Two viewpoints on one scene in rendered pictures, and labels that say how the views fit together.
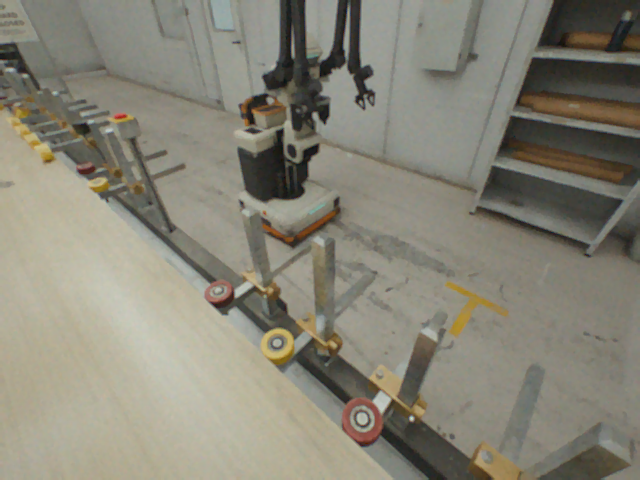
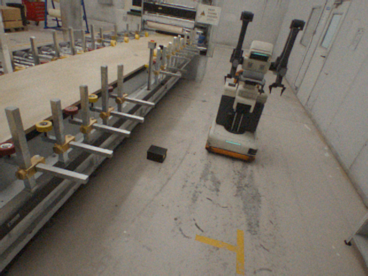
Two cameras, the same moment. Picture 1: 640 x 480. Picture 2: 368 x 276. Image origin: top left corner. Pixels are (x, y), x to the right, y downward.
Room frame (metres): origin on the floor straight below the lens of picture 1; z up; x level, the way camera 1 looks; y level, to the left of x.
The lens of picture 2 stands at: (0.05, -1.65, 1.63)
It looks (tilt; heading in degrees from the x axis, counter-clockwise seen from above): 31 degrees down; 55
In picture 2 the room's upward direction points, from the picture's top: 10 degrees clockwise
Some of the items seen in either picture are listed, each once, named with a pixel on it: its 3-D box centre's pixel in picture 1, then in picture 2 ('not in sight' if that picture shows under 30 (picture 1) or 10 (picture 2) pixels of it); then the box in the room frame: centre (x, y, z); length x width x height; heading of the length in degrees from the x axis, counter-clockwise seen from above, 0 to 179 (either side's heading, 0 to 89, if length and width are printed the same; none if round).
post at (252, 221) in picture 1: (263, 274); (120, 92); (0.63, 0.18, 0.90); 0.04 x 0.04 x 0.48; 47
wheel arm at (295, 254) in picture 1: (274, 270); (129, 100); (0.71, 0.16, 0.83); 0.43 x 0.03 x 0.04; 137
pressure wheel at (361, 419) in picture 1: (360, 427); (72, 115); (0.22, -0.07, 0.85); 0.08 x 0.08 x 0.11
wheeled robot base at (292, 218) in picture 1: (289, 203); (232, 136); (2.19, 0.25, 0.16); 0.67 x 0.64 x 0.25; 47
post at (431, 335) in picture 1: (409, 390); (85, 119); (0.29, -0.19, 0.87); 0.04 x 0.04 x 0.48; 47
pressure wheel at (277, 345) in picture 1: (279, 354); (92, 102); (0.39, 0.11, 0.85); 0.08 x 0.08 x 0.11
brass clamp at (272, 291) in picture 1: (261, 284); (121, 98); (0.65, 0.19, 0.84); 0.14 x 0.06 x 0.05; 47
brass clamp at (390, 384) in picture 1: (397, 394); (88, 126); (0.31, -0.17, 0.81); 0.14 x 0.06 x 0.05; 47
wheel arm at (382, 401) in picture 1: (405, 368); (99, 127); (0.37, -0.21, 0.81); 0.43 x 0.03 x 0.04; 137
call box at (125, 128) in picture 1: (125, 128); (152, 45); (1.13, 0.72, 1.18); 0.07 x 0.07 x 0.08; 47
